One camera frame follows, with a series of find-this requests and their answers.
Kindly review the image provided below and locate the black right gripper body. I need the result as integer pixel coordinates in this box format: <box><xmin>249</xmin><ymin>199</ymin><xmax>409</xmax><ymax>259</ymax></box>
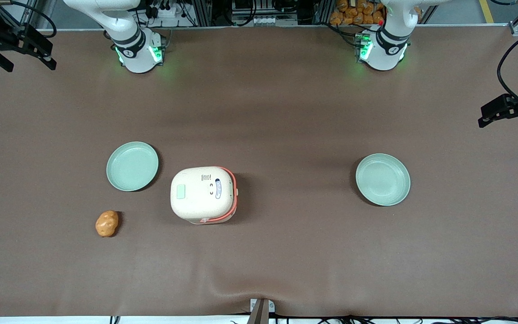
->
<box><xmin>0</xmin><ymin>25</ymin><xmax>39</xmax><ymax>55</ymax></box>

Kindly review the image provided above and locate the cream rice cooker orange trim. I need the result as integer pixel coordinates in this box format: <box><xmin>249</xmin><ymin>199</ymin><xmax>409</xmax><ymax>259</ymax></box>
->
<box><xmin>170</xmin><ymin>166</ymin><xmax>239</xmax><ymax>225</ymax></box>

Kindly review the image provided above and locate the white power strip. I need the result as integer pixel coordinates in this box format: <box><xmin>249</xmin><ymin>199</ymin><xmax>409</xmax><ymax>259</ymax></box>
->
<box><xmin>149</xmin><ymin>4</ymin><xmax>185</xmax><ymax>19</ymax></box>

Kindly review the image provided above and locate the pale green round plate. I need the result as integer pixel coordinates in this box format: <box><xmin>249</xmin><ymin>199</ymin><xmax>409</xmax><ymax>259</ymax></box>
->
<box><xmin>355</xmin><ymin>153</ymin><xmax>411</xmax><ymax>207</ymax></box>
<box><xmin>106</xmin><ymin>141</ymin><xmax>159</xmax><ymax>192</ymax></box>

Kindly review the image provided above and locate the orange fruit pile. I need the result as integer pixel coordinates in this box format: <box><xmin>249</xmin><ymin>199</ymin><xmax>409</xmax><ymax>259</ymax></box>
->
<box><xmin>329</xmin><ymin>0</ymin><xmax>386</xmax><ymax>26</ymax></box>

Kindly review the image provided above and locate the orange brown potato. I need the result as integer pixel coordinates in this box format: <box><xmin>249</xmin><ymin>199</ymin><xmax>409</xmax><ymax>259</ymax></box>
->
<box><xmin>95</xmin><ymin>210</ymin><xmax>120</xmax><ymax>238</ymax></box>

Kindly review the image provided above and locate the brown table mat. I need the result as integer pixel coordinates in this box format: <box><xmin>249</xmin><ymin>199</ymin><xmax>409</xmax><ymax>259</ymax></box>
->
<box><xmin>0</xmin><ymin>25</ymin><xmax>518</xmax><ymax>318</ymax></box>

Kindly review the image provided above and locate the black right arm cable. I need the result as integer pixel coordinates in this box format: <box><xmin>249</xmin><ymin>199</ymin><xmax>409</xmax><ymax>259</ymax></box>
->
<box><xmin>9</xmin><ymin>0</ymin><xmax>58</xmax><ymax>39</ymax></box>

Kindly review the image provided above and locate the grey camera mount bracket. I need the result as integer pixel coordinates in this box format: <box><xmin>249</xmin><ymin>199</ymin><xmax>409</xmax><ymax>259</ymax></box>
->
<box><xmin>246</xmin><ymin>298</ymin><xmax>276</xmax><ymax>324</ymax></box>

